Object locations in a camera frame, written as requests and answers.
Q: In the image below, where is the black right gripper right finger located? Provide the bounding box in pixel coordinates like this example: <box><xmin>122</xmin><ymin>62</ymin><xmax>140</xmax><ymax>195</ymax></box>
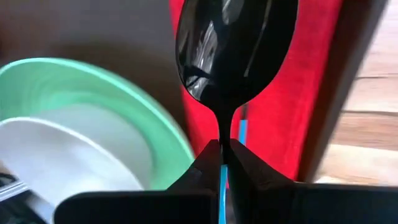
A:
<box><xmin>222</xmin><ymin>139</ymin><xmax>398</xmax><ymax>224</ymax></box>

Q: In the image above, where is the red cloth napkin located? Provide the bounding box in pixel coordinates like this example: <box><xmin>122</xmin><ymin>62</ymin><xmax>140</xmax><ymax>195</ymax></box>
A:
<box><xmin>169</xmin><ymin>0</ymin><xmax>343</xmax><ymax>181</ymax></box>

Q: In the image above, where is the black spoon teal handle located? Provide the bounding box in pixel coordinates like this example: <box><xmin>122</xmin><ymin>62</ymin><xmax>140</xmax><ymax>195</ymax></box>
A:
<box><xmin>175</xmin><ymin>0</ymin><xmax>299</xmax><ymax>224</ymax></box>

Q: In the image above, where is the beige bowl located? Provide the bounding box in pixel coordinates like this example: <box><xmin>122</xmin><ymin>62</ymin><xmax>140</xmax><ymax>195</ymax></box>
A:
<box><xmin>0</xmin><ymin>102</ymin><xmax>153</xmax><ymax>215</ymax></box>

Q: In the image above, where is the black fork teal handle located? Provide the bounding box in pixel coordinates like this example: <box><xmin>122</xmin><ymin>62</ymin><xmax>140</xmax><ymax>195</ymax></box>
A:
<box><xmin>236</xmin><ymin>104</ymin><xmax>249</xmax><ymax>147</ymax></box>

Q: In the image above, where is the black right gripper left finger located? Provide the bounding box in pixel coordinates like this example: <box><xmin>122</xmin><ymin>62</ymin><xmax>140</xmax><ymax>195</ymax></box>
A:
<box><xmin>52</xmin><ymin>139</ymin><xmax>223</xmax><ymax>224</ymax></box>

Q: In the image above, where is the green plate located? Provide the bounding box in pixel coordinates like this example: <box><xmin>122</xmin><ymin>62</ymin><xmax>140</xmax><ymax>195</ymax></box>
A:
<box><xmin>0</xmin><ymin>57</ymin><xmax>196</xmax><ymax>190</ymax></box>

